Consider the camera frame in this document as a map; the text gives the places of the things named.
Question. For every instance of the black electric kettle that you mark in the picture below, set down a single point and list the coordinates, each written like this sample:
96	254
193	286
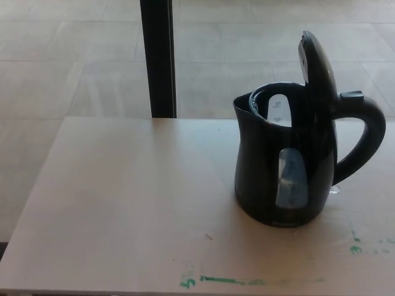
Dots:
259	172

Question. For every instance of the black vertical window frame post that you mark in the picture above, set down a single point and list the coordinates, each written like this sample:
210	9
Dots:
159	61

